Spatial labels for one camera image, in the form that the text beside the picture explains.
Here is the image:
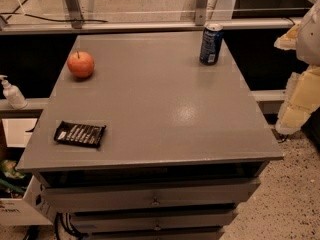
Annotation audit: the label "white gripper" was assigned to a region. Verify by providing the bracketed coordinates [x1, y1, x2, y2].
[274, 0, 320, 135]

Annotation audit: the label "grey drawer cabinet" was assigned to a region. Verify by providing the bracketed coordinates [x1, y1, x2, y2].
[18, 32, 282, 240]

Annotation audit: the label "black cables under cabinet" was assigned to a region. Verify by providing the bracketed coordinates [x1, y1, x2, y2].
[53, 212, 89, 240]

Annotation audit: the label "black snack bar wrapper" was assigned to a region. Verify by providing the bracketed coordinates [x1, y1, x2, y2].
[54, 121, 106, 148]

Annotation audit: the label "blue pepsi can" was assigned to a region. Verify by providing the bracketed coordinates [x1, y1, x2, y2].
[199, 23, 223, 65]

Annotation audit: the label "black cable behind glass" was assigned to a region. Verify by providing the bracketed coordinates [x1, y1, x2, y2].
[0, 12, 109, 24]

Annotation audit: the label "red apple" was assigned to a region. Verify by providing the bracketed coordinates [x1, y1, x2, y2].
[67, 51, 95, 79]

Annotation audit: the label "white pump bottle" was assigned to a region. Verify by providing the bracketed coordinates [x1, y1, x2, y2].
[0, 75, 27, 109]

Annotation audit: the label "white cardboard box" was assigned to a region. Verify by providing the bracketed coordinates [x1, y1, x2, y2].
[0, 177, 56, 226]

